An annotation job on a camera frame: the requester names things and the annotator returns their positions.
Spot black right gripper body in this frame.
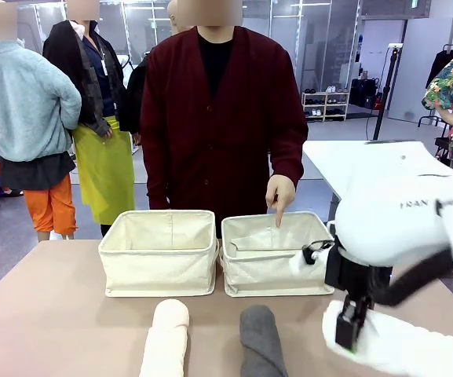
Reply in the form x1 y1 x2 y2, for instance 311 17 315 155
324 247 373 300

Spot white towel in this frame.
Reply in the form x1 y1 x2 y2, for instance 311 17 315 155
322 300 453 377

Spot grey towel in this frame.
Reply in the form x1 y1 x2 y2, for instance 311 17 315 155
239 305 290 377

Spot cream towel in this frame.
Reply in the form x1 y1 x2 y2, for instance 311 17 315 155
138 298 191 377

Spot person's right forearm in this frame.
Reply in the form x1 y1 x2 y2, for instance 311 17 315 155
141 129 170 210

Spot person's left forearm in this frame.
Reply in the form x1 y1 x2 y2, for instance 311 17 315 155
268 117 309 184

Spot person's left hand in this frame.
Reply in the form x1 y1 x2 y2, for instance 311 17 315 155
265 174 296 230

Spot cream fabric storage basket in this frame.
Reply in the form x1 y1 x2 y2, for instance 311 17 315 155
218 211 336 298
97 210 217 298

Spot white table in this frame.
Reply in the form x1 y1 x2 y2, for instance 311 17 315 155
302 140 453 223

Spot black rolling cart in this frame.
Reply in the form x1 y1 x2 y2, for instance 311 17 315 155
433 136 453 160

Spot wooden shoe rack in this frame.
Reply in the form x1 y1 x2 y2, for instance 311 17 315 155
301 90 351 123

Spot black bags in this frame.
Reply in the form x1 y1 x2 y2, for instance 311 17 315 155
349 77 380 109

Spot person in maroon cardigan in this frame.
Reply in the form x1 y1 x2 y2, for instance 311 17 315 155
139 0 309 239

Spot black tripod pole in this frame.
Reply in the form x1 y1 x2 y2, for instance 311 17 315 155
371 45 403 141

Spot black clothes rack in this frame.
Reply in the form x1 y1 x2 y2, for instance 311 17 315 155
417 42 453 129

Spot dark right cable sleeve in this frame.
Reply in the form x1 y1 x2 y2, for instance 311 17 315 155
371 249 453 308

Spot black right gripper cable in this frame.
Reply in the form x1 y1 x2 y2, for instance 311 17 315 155
302 238 335 256

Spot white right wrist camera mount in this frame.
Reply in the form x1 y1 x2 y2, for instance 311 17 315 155
293 240 331 276

